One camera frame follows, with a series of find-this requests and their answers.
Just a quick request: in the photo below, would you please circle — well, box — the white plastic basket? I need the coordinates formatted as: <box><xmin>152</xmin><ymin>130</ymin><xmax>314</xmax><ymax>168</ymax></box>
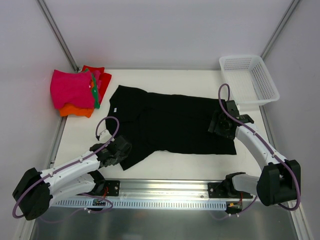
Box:
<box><xmin>219</xmin><ymin>55</ymin><xmax>280</xmax><ymax>106</ymax></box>

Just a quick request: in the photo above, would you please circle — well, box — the black t shirt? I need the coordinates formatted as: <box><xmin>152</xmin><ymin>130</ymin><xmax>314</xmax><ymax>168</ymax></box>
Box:
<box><xmin>105</xmin><ymin>85</ymin><xmax>237</xmax><ymax>171</ymax></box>

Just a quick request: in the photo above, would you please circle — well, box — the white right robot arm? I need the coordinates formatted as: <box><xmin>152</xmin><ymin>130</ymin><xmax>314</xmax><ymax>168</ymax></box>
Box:
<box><xmin>208</xmin><ymin>100</ymin><xmax>301</xmax><ymax>206</ymax></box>

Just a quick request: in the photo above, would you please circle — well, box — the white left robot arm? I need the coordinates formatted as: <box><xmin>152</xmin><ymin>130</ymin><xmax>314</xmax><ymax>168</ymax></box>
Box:
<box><xmin>12</xmin><ymin>136</ymin><xmax>132</xmax><ymax>221</ymax></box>

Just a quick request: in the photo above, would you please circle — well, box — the orange folded t shirt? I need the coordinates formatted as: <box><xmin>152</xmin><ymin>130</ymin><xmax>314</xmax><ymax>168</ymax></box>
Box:
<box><xmin>58</xmin><ymin>80</ymin><xmax>95</xmax><ymax>118</ymax></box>

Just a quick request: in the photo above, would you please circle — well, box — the red folded t shirt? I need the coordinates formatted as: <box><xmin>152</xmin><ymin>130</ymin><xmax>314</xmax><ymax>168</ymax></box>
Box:
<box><xmin>81</xmin><ymin>65</ymin><xmax>112</xmax><ymax>104</ymax></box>

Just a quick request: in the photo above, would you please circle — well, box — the magenta folded t shirt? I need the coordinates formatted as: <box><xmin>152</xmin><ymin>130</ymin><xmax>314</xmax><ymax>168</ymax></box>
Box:
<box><xmin>50</xmin><ymin>69</ymin><xmax>95</xmax><ymax>109</ymax></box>

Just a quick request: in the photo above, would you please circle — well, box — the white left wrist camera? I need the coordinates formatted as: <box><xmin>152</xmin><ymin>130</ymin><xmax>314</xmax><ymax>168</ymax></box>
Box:
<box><xmin>96</xmin><ymin>129</ymin><xmax>110</xmax><ymax>141</ymax></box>

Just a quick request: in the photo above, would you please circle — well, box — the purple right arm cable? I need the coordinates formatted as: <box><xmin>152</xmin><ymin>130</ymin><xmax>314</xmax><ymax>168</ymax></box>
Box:
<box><xmin>209</xmin><ymin>83</ymin><xmax>301</xmax><ymax>221</ymax></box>

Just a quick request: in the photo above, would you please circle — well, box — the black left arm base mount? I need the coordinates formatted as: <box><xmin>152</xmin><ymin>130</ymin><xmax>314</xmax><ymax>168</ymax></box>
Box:
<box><xmin>89</xmin><ymin>170</ymin><xmax>121</xmax><ymax>197</ymax></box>

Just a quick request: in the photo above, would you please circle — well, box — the aluminium front rail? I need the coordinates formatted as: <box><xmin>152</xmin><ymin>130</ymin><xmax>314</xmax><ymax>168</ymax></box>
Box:
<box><xmin>104</xmin><ymin>178</ymin><xmax>211</xmax><ymax>201</ymax></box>

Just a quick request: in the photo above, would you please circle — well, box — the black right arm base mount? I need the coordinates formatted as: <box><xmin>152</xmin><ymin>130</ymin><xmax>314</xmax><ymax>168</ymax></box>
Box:
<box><xmin>207</xmin><ymin>172</ymin><xmax>253</xmax><ymax>199</ymax></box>

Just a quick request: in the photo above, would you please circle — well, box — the white slotted cable duct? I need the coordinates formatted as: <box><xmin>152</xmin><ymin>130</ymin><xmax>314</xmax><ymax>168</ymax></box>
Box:
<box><xmin>54</xmin><ymin>197</ymin><xmax>227</xmax><ymax>211</ymax></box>

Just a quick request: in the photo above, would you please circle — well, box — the left aluminium corner post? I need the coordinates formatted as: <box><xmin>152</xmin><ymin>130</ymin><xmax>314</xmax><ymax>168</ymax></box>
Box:
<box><xmin>36</xmin><ymin>0</ymin><xmax>80</xmax><ymax>73</ymax></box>

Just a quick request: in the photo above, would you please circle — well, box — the aluminium corner post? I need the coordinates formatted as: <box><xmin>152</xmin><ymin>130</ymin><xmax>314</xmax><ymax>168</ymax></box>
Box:
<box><xmin>260</xmin><ymin>0</ymin><xmax>302</xmax><ymax>60</ymax></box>
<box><xmin>36</xmin><ymin>0</ymin><xmax>80</xmax><ymax>73</ymax></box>

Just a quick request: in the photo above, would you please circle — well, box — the right aluminium corner post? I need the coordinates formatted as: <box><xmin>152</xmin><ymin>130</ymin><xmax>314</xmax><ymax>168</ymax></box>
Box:
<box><xmin>260</xmin><ymin>0</ymin><xmax>302</xmax><ymax>60</ymax></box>

